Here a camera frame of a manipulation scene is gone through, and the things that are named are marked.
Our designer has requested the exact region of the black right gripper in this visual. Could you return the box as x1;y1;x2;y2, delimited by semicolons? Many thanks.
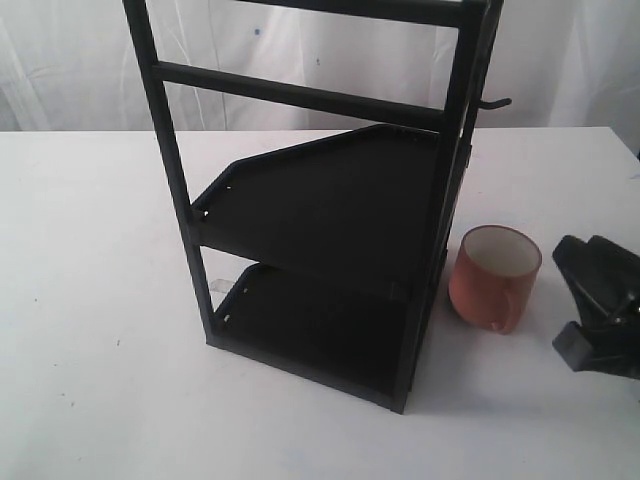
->
552;235;639;380

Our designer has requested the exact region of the black metal shelf rack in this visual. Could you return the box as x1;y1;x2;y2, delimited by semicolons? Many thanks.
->
124;1;503;413

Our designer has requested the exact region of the orange ceramic mug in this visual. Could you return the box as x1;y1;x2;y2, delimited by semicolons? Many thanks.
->
448;225;542;335

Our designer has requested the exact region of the white backdrop curtain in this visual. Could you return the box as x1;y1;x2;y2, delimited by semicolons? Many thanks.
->
1;1;639;150

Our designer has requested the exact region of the clear tape strip near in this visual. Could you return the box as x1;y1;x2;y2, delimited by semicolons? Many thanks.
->
209;279;235;293

